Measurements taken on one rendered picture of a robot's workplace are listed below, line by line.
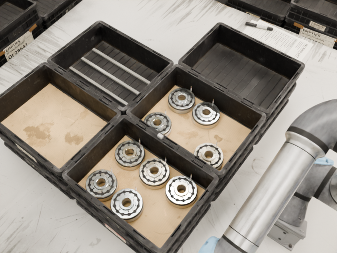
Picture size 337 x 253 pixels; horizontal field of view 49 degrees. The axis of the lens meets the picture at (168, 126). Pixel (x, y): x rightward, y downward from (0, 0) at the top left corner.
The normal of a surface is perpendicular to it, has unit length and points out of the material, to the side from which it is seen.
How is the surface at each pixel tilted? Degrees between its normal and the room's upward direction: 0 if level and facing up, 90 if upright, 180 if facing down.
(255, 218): 23
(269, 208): 29
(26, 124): 0
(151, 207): 0
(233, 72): 0
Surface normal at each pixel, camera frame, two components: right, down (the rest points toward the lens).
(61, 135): 0.01, -0.56
